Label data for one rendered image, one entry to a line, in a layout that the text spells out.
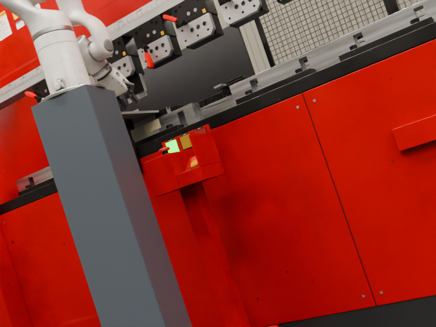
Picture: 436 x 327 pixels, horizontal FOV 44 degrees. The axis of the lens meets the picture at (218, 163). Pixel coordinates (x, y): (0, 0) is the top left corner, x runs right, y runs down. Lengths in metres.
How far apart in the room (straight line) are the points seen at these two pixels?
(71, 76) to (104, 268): 0.54
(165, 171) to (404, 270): 0.81
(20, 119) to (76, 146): 1.49
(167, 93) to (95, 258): 1.44
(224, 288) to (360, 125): 0.68
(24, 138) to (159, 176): 1.32
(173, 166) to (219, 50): 1.04
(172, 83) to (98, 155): 1.35
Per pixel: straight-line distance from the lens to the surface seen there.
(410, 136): 1.69
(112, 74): 2.11
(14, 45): 2.69
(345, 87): 1.74
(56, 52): 1.59
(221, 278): 1.78
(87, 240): 1.51
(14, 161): 2.86
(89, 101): 1.49
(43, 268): 2.55
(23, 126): 2.97
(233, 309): 1.80
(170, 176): 1.73
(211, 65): 2.66
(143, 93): 2.25
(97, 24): 2.05
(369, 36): 1.86
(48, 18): 1.62
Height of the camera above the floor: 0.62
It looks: 3 degrees up
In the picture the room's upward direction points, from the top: 19 degrees counter-clockwise
